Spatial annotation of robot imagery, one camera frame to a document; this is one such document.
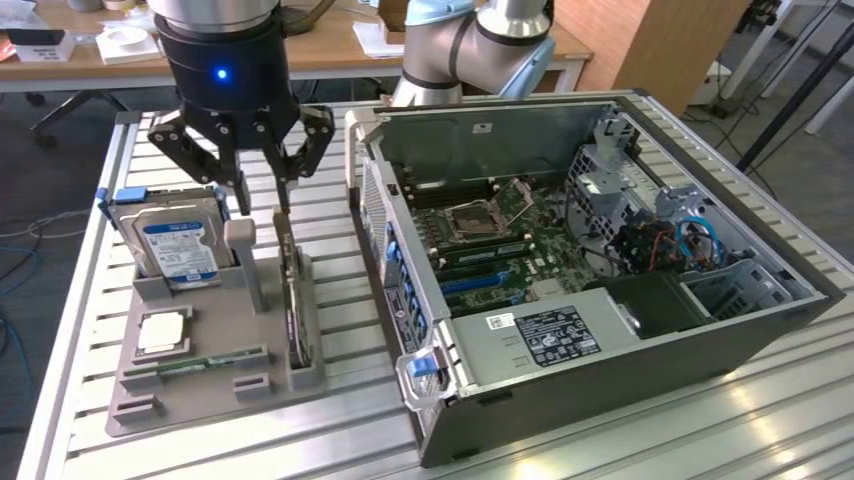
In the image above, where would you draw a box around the white floor box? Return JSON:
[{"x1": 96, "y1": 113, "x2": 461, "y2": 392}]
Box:
[{"x1": 686, "y1": 59, "x2": 735, "y2": 109}]

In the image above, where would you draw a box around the brown cardboard box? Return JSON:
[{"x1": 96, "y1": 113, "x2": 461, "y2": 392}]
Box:
[{"x1": 377, "y1": 0, "x2": 409, "y2": 30}]

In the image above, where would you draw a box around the black device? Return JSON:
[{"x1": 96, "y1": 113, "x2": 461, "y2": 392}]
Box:
[{"x1": 4, "y1": 28, "x2": 66, "y2": 49}]

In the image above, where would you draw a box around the metal socket cover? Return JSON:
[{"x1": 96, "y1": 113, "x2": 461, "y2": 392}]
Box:
[{"x1": 489, "y1": 177, "x2": 539, "y2": 216}]

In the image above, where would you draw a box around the flat white box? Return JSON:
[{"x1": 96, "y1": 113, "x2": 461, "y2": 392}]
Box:
[{"x1": 94, "y1": 25, "x2": 161, "y2": 66}]

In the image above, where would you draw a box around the blue disk wire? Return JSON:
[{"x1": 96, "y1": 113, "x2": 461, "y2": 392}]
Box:
[{"x1": 672, "y1": 215, "x2": 728, "y2": 271}]

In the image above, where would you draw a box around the black tripod pole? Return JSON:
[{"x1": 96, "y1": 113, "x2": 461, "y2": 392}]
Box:
[{"x1": 736, "y1": 29, "x2": 854, "y2": 174}]

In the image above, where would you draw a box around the white table frame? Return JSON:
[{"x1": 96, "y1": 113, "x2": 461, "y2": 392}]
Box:
[{"x1": 716, "y1": 0, "x2": 854, "y2": 136}]

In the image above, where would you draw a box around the CPU socket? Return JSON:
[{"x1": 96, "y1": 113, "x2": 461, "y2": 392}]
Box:
[{"x1": 444, "y1": 199, "x2": 499, "y2": 246}]

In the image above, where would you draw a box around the stack of white papers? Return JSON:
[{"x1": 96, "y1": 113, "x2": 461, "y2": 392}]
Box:
[{"x1": 351, "y1": 22, "x2": 407, "y2": 59}]

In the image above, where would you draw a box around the hard disk with blue caddy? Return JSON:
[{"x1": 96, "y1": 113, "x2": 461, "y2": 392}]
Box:
[{"x1": 92, "y1": 184, "x2": 241, "y2": 291}]

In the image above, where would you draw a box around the black chair base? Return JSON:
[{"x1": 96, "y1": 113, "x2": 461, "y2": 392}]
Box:
[{"x1": 25, "y1": 89, "x2": 134, "y2": 149}]

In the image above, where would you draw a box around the white box with black label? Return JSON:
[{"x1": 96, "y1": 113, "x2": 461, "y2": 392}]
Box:
[{"x1": 12, "y1": 42, "x2": 78, "y2": 64}]

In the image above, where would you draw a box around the wooden desk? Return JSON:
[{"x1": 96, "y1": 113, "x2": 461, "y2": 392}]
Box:
[{"x1": 0, "y1": 0, "x2": 595, "y2": 109}]

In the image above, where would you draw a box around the metal disk bay cage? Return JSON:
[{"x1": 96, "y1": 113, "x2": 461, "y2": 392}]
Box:
[{"x1": 565, "y1": 142, "x2": 662, "y2": 241}]

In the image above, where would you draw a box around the grey parts rack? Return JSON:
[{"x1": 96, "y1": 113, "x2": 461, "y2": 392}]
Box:
[{"x1": 104, "y1": 218, "x2": 328, "y2": 439}]

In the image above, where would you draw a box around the wooden cabinet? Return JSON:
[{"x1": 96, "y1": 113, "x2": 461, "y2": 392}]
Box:
[{"x1": 552, "y1": 0, "x2": 752, "y2": 116}]

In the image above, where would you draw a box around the blue case release latch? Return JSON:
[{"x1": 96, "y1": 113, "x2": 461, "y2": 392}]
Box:
[{"x1": 404, "y1": 357, "x2": 439, "y2": 389}]

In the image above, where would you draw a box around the blue expansion slot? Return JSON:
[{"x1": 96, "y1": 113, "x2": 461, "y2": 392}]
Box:
[{"x1": 439, "y1": 272, "x2": 512, "y2": 296}]

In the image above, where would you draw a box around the grey power supply unit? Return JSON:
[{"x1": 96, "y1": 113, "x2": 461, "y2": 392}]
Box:
[{"x1": 443, "y1": 289, "x2": 646, "y2": 396}]

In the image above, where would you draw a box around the white tape roll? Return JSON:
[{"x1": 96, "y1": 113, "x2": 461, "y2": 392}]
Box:
[{"x1": 104, "y1": 26, "x2": 149, "y2": 47}]

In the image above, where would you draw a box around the red thin wire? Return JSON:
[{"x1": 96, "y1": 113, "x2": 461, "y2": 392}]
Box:
[{"x1": 650, "y1": 227, "x2": 672, "y2": 274}]

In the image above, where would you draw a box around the black Nvidia graphics card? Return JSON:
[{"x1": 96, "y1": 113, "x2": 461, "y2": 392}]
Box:
[{"x1": 271, "y1": 208, "x2": 316, "y2": 374}]

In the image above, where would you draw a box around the silver CPU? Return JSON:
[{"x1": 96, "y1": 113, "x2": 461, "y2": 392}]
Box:
[{"x1": 136, "y1": 313, "x2": 192, "y2": 354}]

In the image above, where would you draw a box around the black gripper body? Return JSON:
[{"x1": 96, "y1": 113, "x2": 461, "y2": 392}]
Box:
[{"x1": 153, "y1": 16, "x2": 301, "y2": 150}]

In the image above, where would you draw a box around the open dark PC case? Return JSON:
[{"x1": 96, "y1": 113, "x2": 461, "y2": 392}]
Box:
[{"x1": 343, "y1": 88, "x2": 848, "y2": 469}]

